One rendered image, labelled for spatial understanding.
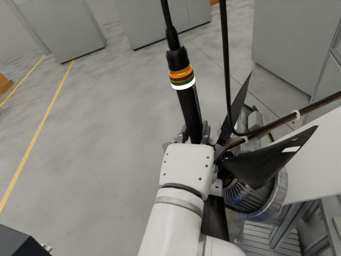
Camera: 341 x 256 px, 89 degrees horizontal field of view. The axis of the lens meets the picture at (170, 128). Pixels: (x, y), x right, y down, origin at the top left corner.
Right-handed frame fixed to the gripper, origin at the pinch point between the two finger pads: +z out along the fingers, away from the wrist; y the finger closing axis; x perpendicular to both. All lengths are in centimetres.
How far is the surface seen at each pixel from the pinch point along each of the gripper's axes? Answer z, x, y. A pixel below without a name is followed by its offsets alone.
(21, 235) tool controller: -30, -23, -61
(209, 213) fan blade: -9.5, -27.5, 1.3
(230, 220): -5.7, -44.9, 6.9
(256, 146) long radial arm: 25.1, -38.3, 16.5
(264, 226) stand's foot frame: 21, -139, 29
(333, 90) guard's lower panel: 100, -68, 70
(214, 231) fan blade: -14.4, -27.1, 3.4
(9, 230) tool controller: -30, -23, -68
